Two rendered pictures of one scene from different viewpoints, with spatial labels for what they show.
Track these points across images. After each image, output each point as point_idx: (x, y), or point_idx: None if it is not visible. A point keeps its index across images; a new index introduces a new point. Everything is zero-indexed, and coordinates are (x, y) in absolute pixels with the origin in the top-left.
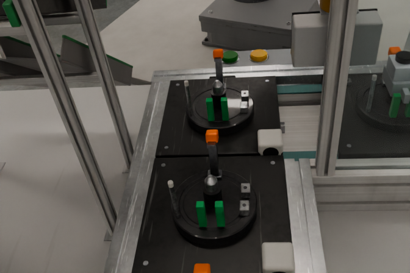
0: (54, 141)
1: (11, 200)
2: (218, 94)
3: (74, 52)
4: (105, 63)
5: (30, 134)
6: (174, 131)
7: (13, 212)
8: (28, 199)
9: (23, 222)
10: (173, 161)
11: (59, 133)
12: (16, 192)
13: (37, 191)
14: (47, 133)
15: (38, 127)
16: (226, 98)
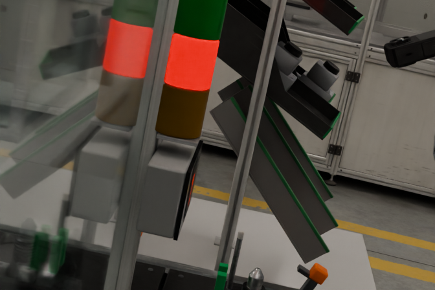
0: (265, 276)
1: (175, 248)
2: (246, 285)
3: (233, 123)
4: (239, 156)
5: (279, 265)
6: (210, 286)
7: (157, 248)
8: (173, 256)
9: (142, 252)
10: (154, 276)
11: (281, 281)
12: (186, 251)
13: (184, 261)
14: (282, 274)
15: (293, 270)
16: (223, 274)
